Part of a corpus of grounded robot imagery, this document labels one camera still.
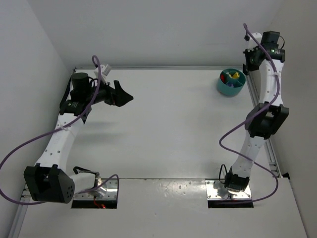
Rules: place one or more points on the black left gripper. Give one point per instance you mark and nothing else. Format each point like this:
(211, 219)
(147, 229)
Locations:
(114, 93)

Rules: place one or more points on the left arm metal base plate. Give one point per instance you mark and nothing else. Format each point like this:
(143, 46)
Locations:
(107, 192)

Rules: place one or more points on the teal divided round container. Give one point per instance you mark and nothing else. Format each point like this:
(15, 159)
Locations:
(230, 82)

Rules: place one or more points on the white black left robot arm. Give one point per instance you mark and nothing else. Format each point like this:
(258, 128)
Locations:
(47, 180)

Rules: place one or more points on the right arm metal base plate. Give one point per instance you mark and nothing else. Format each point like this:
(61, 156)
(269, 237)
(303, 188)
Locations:
(217, 192)

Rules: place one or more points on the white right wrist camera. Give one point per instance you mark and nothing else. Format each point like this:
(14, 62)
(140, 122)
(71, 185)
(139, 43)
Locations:
(251, 42)

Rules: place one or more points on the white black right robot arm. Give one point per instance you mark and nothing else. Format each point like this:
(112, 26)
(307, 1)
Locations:
(266, 56)

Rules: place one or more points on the yellow lego brick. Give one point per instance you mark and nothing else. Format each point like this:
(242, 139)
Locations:
(234, 74)

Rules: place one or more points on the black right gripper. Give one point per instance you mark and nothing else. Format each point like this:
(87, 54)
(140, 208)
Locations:
(246, 57)

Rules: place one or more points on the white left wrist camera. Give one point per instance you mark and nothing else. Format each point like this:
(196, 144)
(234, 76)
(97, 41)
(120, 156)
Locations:
(105, 69)

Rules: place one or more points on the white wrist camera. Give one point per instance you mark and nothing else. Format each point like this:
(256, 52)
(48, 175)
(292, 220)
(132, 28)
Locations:
(105, 69)
(251, 42)

